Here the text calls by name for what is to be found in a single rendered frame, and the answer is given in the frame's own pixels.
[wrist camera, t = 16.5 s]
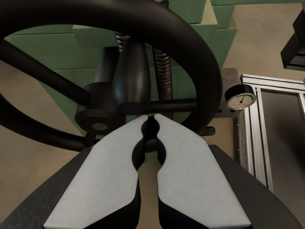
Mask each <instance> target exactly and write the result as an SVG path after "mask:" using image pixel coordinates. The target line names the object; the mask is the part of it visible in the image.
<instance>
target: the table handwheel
mask: <svg viewBox="0 0 305 229"><path fill-rule="evenodd" d="M44 25H84V26H91V27H97V28H101V29H106V30H111V31H115V32H118V33H121V34H125V35H128V36H131V37H138V38H140V39H142V40H143V41H144V42H146V43H148V44H150V45H152V46H154V47H156V48H157V49H159V50H161V51H162V52H164V53H165V54H167V55H168V56H170V57H171V58H172V59H174V60H175V61H176V62H177V63H178V64H179V65H180V66H181V67H182V68H183V69H184V70H185V71H186V72H187V73H188V75H189V76H190V78H191V79H192V81H193V83H194V86H195V89H196V93H197V98H191V99H177V100H151V101H150V104H149V105H148V106H147V107H146V108H145V109H144V111H143V112H142V113H140V115H141V114H153V113H171V112H191V114H190V115H189V116H188V117H187V118H186V119H185V120H184V121H183V122H182V123H181V125H183V126H185V127H186V128H188V129H190V130H191V131H193V132H194V133H196V134H198V133H200V132H201V131H202V130H204V129H205V128H206V127H207V126H208V124H209V123H210V122H211V121H212V119H213V118H214V116H215V115H216V113H217V111H218V109H219V106H220V103H221V99H222V93H223V84H222V77H221V71H220V68H219V65H218V62H217V60H216V58H215V56H214V54H213V52H212V50H211V49H210V48H209V46H208V45H207V43H206V42H205V41H204V39H203V38H202V37H201V36H200V35H199V34H198V33H197V32H196V31H195V30H194V29H193V28H192V27H191V26H190V25H189V24H188V23H187V22H186V21H185V20H184V19H183V18H181V17H180V16H178V15H177V14H176V13H174V12H173V11H171V10H170V9H168V8H167V7H165V6H164V5H162V4H160V3H158V2H156V1H155V0H0V60H1V61H3V62H5V63H7V64H9V65H11V66H13V67H15V68H17V69H18V70H20V71H22V72H24V73H26V74H28V75H29V76H31V77H33V78H35V79H37V80H39V81H41V82H42V83H44V84H46V85H47V86H49V87H51V88H52V89H54V90H56V91H58V92H59V93H61V94H63V95H64V96H66V97H68V98H69V99H71V100H73V101H74V102H76V103H78V106H77V110H76V114H75V118H74V119H75V122H76V123H77V124H78V125H79V127H80V128H81V129H83V130H84V131H86V132H87V133H86V136H85V137H83V136H78V135H74V134H70V133H66V132H63V131H61V130H58V129H55V128H52V127H49V126H47V125H45V124H43V123H41V122H38V121H36V120H34V119H33V118H31V117H29V116H27V115H26V114H24V113H23V112H21V111H20V110H18V109H17V108H15V107H14V106H13V105H12V104H11V103H10V102H8V101H7V100H6V99H5V98H4V97H3V95H2V94H1V93H0V125H2V126H3V127H5V128H7V129H9V130H11V131H13V132H15V133H17V134H20V135H22V136H24V137H26V138H29V139H32V140H35V141H37V142H40V143H43V144H47V145H50V146H53V147H57V148H61V149H66V150H71V151H76V152H81V151H82V150H83V149H84V148H92V147H93V146H94V145H96V144H97V143H98V142H99V141H100V140H101V139H96V136H97V135H108V134H110V133H111V132H113V131H114V130H116V129H118V128H120V127H122V126H123V125H125V124H126V116H127V115H126V114H123V113H121V112H120V111H119V110H118V109H117V107H116V106H115V104H114V103H113V102H112V87H113V78H114V75H115V71H116V68H117V64H118V60H119V57H120V52H119V50H118V49H119V48H118V47H101V49H100V53H99V58H98V63H97V68H96V72H95V77H94V81H93V83H90V84H88V85H86V86H84V87H83V88H81V87H79V86H78V85H76V84H75V83H73V82H71V81H70V80H68V79H66V78H64V77H63V76H61V75H59V74H58V73H56V72H54V71H53V70H51V69H49V68H48V67H46V66H45V65H43V64H42V63H40V62H39V61H37V60H36V59H34V58H33V57H31V56H30V55H28V54H26V53H25V52H23V51H22V50H20V49H19V48H17V47H16V46H14V45H13V44H11V43H10V42H8V41H6V40H5V39H4V38H5V37H7V36H9V35H11V34H13V33H15V32H18V31H21V30H25V29H28V28H33V27H38V26H44ZM144 151H145V153H151V152H156V151H157V140H156V139H155V138H154V137H153V136H152V137H151V138H149V140H148V141H147V142H146V144H145V146H144Z"/></svg>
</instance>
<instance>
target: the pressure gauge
mask: <svg viewBox="0 0 305 229"><path fill-rule="evenodd" d="M243 98H244V99H243ZM242 99H243V101H242ZM225 100H226V105H227V107H228V108H229V109H232V110H241V109H244V108H247V107H249V106H251V105H253V104H254V103H255V101H256V96H255V93H254V91H253V88H252V87H251V86H250V85H247V84H239V85H235V86H233V87H231V88H229V89H228V90H227V91H226V92H225ZM240 101H242V103H240Z"/></svg>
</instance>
